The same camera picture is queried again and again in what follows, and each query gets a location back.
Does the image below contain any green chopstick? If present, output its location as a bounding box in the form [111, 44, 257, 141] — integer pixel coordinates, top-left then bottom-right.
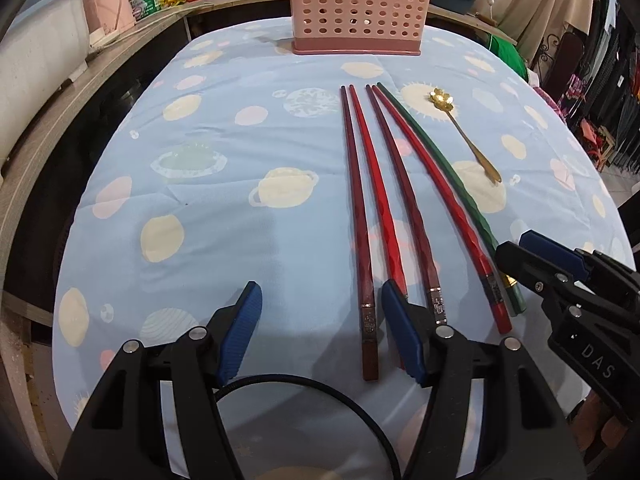
[372, 82, 526, 315]

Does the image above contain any gold flower spoon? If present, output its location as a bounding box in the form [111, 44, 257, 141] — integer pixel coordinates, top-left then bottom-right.
[430, 88, 502, 184]

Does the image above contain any white bin teal lid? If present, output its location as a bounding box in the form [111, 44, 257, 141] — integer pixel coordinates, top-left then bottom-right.
[0, 0, 89, 159]

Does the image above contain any bright red chopstick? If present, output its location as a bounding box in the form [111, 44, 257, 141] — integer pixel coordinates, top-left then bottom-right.
[348, 84, 408, 295]

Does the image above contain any blue planet-print tablecloth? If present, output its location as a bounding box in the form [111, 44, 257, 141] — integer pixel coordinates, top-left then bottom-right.
[53, 18, 634, 462]

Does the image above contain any dark brown-red chopstick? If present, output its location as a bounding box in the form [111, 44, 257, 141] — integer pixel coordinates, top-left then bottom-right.
[340, 86, 378, 382]

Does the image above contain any wooden side counter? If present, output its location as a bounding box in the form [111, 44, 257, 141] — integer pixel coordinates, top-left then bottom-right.
[0, 4, 202, 470]

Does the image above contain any red wavy chopstick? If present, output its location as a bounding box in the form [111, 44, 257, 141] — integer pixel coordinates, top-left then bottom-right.
[372, 84, 514, 336]

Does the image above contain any pink perforated utensil holder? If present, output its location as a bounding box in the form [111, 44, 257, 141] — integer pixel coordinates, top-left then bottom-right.
[291, 0, 430, 55]

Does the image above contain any green bag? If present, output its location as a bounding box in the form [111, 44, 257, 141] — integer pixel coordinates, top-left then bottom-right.
[488, 35, 528, 81]

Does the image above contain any pink floral cloth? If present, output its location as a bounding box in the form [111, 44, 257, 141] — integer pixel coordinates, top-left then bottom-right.
[528, 72, 587, 122]

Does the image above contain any grey kitchen counter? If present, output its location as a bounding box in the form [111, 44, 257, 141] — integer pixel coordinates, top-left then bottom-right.
[184, 0, 519, 47]

